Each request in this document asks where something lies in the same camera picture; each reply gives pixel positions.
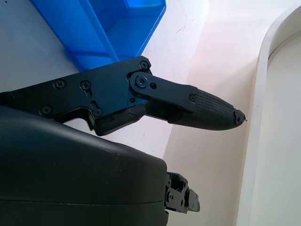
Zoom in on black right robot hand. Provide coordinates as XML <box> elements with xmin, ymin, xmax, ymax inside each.
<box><xmin>0</xmin><ymin>56</ymin><xmax>247</xmax><ymax>226</ymax></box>

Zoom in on blue plastic tray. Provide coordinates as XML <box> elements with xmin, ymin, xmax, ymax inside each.
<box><xmin>30</xmin><ymin>0</ymin><xmax>167</xmax><ymax>72</ymax></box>

